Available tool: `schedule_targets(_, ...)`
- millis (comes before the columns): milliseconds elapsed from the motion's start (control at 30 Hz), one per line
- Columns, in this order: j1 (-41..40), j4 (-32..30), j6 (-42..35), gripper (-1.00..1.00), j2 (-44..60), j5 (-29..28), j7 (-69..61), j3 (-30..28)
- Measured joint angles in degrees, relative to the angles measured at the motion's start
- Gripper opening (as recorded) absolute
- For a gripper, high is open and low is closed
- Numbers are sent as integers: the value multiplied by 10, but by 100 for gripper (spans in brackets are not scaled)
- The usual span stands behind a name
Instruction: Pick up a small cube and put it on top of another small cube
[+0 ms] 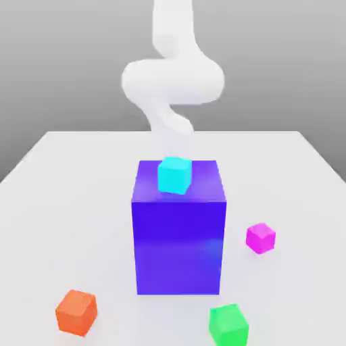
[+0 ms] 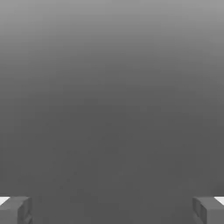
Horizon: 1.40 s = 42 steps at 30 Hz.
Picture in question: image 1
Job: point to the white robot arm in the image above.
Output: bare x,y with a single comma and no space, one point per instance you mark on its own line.
173,81

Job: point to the small cyan cube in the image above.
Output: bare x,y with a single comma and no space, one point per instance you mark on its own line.
174,177

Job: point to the small magenta cube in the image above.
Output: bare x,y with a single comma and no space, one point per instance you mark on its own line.
260,239

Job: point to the small green cube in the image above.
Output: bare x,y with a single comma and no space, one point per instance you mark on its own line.
228,325

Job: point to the small orange cube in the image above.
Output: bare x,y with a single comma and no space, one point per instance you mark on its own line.
77,313

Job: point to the large purple box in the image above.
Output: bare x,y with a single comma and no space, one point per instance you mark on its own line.
178,243

